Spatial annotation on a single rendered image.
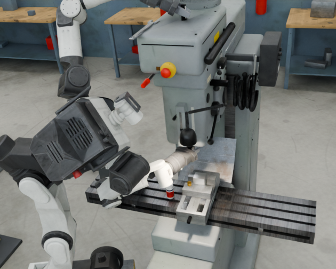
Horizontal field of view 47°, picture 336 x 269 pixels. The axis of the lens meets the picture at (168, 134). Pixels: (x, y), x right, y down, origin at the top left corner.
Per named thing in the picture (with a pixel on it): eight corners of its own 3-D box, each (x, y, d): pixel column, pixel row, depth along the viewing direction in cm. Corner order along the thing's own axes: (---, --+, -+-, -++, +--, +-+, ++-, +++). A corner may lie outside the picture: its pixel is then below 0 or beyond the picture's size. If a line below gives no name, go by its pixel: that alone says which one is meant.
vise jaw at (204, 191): (210, 199, 198) (210, 193, 196) (182, 195, 202) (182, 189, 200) (213, 192, 202) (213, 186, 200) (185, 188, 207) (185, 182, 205)
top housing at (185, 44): (201, 78, 148) (200, 36, 140) (138, 74, 157) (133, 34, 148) (227, 38, 186) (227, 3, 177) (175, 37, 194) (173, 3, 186)
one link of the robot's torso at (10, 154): (-20, 160, 153) (11, 136, 148) (-10, 143, 164) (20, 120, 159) (33, 202, 166) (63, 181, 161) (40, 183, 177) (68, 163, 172)
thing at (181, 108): (186, 147, 180) (183, 107, 169) (178, 145, 181) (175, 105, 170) (189, 142, 183) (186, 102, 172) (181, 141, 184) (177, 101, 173)
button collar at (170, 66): (175, 78, 150) (174, 64, 147) (160, 77, 152) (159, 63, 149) (176, 76, 152) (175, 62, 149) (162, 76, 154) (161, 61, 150)
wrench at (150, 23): (136, 40, 143) (135, 38, 142) (126, 40, 144) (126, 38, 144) (159, 21, 162) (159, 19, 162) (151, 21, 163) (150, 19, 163)
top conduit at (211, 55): (213, 65, 147) (212, 56, 146) (202, 64, 149) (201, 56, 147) (235, 29, 183) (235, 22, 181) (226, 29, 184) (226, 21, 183)
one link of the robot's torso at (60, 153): (52, 208, 144) (126, 159, 135) (3, 132, 146) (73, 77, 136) (87, 189, 173) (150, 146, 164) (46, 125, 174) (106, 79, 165)
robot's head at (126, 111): (126, 131, 156) (143, 118, 154) (109, 113, 151) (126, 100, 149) (126, 123, 162) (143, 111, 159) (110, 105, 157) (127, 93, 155)
